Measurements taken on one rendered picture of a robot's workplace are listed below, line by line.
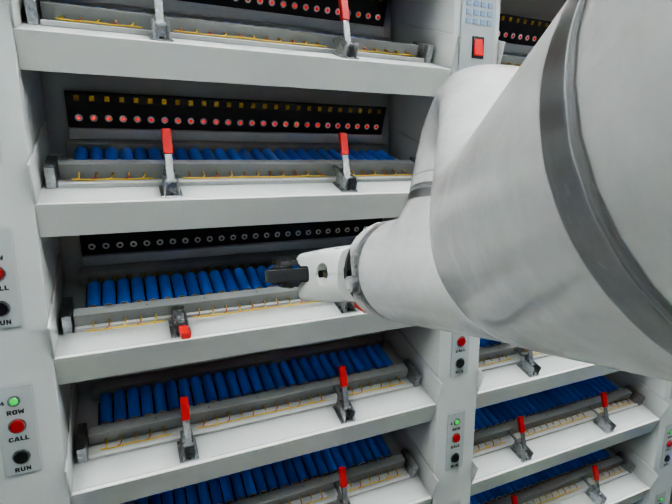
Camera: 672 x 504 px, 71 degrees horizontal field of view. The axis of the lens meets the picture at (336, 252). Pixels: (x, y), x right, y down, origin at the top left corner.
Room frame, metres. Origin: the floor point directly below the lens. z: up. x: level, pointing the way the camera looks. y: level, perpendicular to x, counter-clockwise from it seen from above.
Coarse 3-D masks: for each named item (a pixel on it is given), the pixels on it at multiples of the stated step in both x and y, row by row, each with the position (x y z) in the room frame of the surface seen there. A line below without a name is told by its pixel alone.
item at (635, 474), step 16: (608, 448) 1.21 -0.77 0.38; (624, 448) 1.17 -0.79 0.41; (560, 464) 1.12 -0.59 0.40; (576, 464) 1.13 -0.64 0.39; (592, 464) 1.13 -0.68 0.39; (608, 464) 1.13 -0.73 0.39; (624, 464) 1.15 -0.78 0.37; (640, 464) 1.13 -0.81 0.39; (528, 480) 1.06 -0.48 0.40; (544, 480) 1.07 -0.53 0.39; (560, 480) 1.07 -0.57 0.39; (576, 480) 1.08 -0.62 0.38; (592, 480) 1.10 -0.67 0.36; (608, 480) 1.10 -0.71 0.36; (624, 480) 1.12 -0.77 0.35; (640, 480) 1.12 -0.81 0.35; (480, 496) 1.00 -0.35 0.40; (496, 496) 1.01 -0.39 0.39; (512, 496) 0.95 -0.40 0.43; (528, 496) 1.01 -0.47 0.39; (544, 496) 1.04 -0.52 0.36; (560, 496) 1.05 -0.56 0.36; (576, 496) 1.05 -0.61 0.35; (592, 496) 1.05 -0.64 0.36; (608, 496) 1.06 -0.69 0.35; (624, 496) 1.07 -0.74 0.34; (640, 496) 1.10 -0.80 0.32
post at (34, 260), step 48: (0, 0) 0.57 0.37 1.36; (0, 48) 0.56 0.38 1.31; (0, 96) 0.56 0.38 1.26; (0, 144) 0.56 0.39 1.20; (0, 192) 0.56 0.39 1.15; (48, 240) 0.64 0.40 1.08; (48, 288) 0.60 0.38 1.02; (0, 336) 0.55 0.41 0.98; (0, 384) 0.55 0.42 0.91; (48, 384) 0.57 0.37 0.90; (48, 432) 0.56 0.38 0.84; (0, 480) 0.54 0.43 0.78; (48, 480) 0.56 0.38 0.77
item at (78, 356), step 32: (96, 256) 0.74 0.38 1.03; (128, 256) 0.76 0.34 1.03; (160, 256) 0.79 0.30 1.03; (192, 256) 0.81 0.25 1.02; (64, 288) 0.72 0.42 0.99; (64, 320) 0.61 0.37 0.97; (192, 320) 0.68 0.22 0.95; (224, 320) 0.69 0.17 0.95; (256, 320) 0.70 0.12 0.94; (288, 320) 0.71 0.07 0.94; (320, 320) 0.72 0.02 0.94; (352, 320) 0.75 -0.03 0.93; (384, 320) 0.78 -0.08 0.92; (64, 352) 0.58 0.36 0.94; (96, 352) 0.59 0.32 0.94; (128, 352) 0.61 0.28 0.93; (160, 352) 0.63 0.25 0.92; (192, 352) 0.65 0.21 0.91; (224, 352) 0.67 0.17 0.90
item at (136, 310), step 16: (272, 288) 0.75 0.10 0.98; (288, 288) 0.75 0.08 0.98; (128, 304) 0.66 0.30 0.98; (144, 304) 0.67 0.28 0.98; (160, 304) 0.67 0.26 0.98; (176, 304) 0.68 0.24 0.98; (192, 304) 0.69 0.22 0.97; (208, 304) 0.70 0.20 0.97; (224, 304) 0.71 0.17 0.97; (240, 304) 0.72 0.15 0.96; (288, 304) 0.74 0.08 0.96; (80, 320) 0.63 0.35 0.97; (96, 320) 0.64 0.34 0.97; (112, 320) 0.64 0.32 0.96
